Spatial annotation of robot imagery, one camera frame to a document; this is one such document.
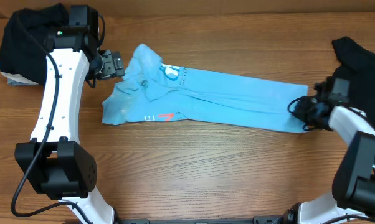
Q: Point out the beige folded garment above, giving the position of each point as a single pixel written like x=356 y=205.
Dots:
x=17 y=79

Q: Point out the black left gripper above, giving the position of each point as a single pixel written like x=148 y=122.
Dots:
x=118 y=66

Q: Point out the light blue t-shirt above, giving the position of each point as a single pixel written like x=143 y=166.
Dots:
x=154 y=91

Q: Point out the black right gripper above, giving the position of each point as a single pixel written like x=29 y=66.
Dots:
x=304 y=103

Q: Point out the black folded garment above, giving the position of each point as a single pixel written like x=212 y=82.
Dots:
x=24 y=35

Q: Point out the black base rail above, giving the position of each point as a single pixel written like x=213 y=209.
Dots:
x=255 y=220

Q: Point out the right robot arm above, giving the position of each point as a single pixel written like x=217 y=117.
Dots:
x=352 y=195

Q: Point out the black crumpled garment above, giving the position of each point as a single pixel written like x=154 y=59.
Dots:
x=357 y=67

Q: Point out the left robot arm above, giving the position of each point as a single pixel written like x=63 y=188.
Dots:
x=53 y=161

